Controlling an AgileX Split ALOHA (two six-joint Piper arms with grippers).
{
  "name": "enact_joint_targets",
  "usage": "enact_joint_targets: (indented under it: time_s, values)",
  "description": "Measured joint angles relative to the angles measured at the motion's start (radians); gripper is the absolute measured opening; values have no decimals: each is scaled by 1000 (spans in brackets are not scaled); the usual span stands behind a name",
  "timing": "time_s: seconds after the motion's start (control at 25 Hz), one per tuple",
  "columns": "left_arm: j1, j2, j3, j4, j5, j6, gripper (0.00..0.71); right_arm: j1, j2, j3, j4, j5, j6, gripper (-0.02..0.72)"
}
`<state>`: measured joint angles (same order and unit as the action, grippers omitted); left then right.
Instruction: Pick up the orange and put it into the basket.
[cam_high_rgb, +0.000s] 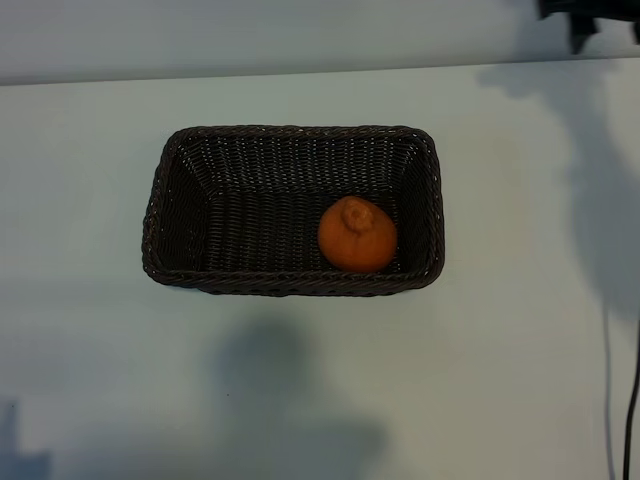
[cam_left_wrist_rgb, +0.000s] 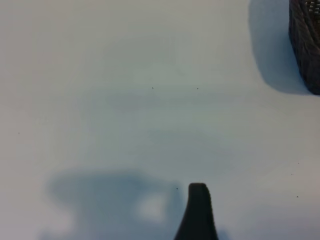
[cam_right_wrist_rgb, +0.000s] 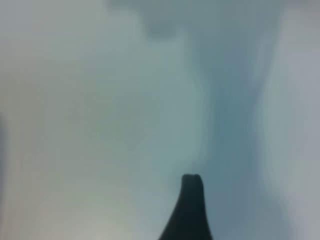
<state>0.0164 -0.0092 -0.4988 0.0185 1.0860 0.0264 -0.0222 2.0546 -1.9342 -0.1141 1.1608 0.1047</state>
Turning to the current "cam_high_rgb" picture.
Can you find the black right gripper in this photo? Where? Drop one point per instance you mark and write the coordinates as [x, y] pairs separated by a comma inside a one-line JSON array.
[[600, 7]]

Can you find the dark brown wicker basket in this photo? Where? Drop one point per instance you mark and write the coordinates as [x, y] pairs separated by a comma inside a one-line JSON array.
[[250, 230]]

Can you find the orange fruit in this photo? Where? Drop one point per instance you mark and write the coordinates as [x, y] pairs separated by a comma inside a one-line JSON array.
[[357, 245]]

